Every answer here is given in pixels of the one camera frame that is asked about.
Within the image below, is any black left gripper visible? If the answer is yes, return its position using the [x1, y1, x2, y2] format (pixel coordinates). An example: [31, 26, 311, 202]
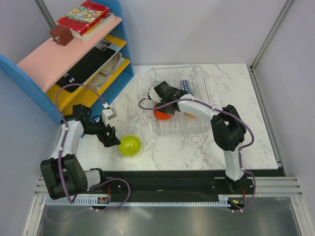
[83, 117, 120, 148]

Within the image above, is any red patterned ceramic bowl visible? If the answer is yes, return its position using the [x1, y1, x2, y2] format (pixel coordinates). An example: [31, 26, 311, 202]
[180, 80, 194, 95]

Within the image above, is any lime green plastic bowl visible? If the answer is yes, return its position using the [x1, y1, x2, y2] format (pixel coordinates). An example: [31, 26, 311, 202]
[119, 135, 141, 156]

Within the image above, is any red-orange plastic bowl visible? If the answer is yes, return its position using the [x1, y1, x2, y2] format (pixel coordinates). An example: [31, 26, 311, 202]
[154, 110, 172, 120]

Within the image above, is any yellow-orange plastic bowl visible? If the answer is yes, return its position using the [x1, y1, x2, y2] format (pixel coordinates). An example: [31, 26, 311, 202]
[185, 113, 196, 118]

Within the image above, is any green celadon ceramic bowl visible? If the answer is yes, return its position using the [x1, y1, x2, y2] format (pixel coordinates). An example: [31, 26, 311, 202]
[153, 81, 163, 87]

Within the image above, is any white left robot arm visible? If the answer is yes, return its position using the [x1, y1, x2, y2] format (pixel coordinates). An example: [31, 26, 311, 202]
[40, 103, 121, 204]

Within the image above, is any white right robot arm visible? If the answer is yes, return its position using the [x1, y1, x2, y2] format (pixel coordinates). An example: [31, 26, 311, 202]
[148, 81, 246, 194]

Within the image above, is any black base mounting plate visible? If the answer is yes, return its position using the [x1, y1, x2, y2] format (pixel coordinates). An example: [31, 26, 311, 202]
[73, 169, 270, 204]

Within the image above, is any spiral notebook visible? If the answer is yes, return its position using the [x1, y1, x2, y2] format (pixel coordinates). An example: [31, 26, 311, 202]
[88, 52, 125, 90]

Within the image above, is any blue pink shelf unit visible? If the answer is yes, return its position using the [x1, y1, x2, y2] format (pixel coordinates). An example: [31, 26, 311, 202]
[0, 0, 134, 123]

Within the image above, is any black clipboard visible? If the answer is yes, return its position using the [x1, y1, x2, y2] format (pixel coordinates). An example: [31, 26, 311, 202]
[56, 47, 116, 88]

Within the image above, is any white thick book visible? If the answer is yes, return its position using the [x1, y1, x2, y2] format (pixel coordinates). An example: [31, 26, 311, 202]
[71, 13, 115, 43]

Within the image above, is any red cover book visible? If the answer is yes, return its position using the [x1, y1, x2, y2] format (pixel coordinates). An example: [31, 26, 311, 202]
[57, 0, 110, 36]

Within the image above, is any brown wooden cube box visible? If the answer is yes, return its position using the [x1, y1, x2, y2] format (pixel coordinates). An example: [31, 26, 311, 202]
[50, 25, 74, 46]

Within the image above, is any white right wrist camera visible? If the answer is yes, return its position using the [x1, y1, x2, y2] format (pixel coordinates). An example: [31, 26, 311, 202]
[147, 87, 161, 103]

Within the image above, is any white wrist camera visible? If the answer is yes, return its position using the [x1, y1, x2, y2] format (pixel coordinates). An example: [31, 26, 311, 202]
[101, 108, 117, 126]
[147, 87, 161, 103]

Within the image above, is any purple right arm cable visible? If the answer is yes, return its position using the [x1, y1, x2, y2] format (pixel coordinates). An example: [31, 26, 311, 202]
[138, 97, 256, 213]

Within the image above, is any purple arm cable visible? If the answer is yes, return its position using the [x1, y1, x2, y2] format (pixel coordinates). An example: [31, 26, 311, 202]
[44, 83, 131, 223]
[138, 97, 256, 213]

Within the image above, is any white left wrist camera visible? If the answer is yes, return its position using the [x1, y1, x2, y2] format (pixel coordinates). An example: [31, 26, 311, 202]
[101, 108, 117, 126]

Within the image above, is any white wire dish rack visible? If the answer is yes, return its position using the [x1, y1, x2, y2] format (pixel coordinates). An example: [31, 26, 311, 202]
[148, 65, 215, 136]

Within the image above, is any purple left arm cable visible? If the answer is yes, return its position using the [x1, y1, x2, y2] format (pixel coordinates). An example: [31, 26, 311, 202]
[44, 83, 131, 223]

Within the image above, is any white slotted cable duct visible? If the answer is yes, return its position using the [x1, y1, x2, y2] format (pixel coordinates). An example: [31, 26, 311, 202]
[45, 194, 231, 207]

